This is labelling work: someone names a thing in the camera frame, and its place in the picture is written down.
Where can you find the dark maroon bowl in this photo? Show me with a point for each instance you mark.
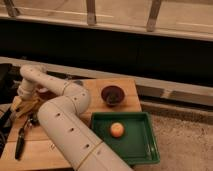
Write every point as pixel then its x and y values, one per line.
pixel 112 95

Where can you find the green plastic tray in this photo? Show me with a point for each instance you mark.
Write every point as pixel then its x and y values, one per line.
pixel 137 145

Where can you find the red brown bowl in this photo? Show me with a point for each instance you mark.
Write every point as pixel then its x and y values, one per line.
pixel 45 94

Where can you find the black handled knife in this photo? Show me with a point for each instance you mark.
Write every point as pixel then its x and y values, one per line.
pixel 21 140

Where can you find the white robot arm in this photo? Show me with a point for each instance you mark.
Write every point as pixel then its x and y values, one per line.
pixel 59 117

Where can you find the yellow banana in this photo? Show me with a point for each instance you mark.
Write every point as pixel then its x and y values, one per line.
pixel 21 107

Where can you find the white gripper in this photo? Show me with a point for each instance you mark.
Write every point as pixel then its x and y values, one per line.
pixel 25 91

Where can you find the black chair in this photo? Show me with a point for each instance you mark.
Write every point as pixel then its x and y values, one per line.
pixel 6 97

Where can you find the small dark metal object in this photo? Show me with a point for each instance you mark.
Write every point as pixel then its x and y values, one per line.
pixel 34 120

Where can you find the orange apple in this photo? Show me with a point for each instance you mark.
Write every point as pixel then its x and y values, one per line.
pixel 117 129

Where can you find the small blue cup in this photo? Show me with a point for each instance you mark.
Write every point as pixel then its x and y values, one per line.
pixel 79 82

